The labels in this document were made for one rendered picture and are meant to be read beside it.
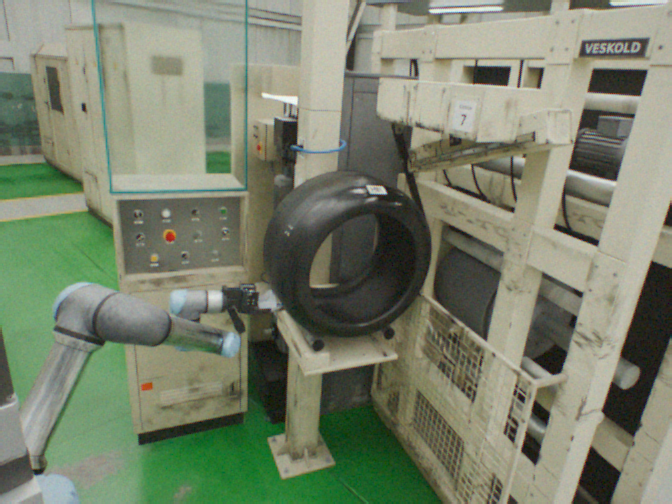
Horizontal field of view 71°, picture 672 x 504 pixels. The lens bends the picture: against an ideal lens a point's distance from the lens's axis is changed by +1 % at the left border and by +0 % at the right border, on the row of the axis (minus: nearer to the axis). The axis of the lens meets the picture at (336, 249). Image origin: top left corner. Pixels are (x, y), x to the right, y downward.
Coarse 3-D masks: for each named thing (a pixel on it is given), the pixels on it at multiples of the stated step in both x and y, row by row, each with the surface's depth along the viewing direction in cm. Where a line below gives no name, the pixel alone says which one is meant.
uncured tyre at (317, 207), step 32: (320, 192) 148; (352, 192) 146; (288, 224) 148; (320, 224) 143; (384, 224) 185; (416, 224) 157; (288, 256) 145; (384, 256) 190; (416, 256) 163; (288, 288) 149; (320, 288) 186; (352, 288) 189; (384, 288) 187; (416, 288) 166; (320, 320) 155; (352, 320) 178; (384, 320) 166
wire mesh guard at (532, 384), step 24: (408, 336) 198; (408, 360) 200; (432, 360) 182; (504, 360) 144; (384, 384) 222; (480, 384) 157; (528, 384) 135; (384, 408) 222; (408, 408) 203; (432, 408) 185; (456, 408) 170; (504, 408) 146; (528, 408) 137; (480, 480) 161
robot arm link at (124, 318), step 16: (112, 304) 107; (128, 304) 108; (144, 304) 111; (112, 320) 106; (128, 320) 107; (144, 320) 109; (160, 320) 112; (176, 320) 120; (112, 336) 107; (128, 336) 107; (144, 336) 109; (160, 336) 112; (176, 336) 119; (192, 336) 126; (208, 336) 133; (224, 336) 142; (208, 352) 138; (224, 352) 141
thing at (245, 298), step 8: (224, 288) 150; (232, 288) 152; (240, 288) 153; (248, 288) 155; (256, 288) 156; (224, 296) 150; (232, 296) 151; (240, 296) 152; (248, 296) 153; (256, 296) 153; (224, 304) 149; (232, 304) 152; (240, 304) 153; (248, 304) 154; (256, 304) 155; (240, 312) 153
